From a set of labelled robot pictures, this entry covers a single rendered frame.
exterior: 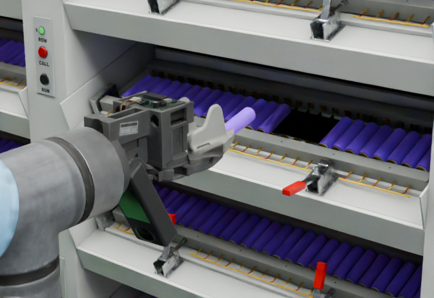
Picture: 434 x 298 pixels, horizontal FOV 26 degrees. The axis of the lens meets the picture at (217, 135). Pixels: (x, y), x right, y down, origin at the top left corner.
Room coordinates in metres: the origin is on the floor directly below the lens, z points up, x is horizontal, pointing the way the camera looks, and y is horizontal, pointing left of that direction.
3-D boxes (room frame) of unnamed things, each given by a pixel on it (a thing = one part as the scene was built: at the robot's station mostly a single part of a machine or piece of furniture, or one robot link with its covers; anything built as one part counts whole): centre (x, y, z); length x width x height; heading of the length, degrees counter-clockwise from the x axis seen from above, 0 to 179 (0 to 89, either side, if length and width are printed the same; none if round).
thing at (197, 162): (0.98, 0.03, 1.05); 0.09 x 0.05 x 0.02; 137
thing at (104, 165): (0.88, 0.14, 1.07); 0.10 x 0.05 x 0.09; 51
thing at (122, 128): (0.95, 0.09, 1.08); 0.12 x 0.08 x 0.09; 141
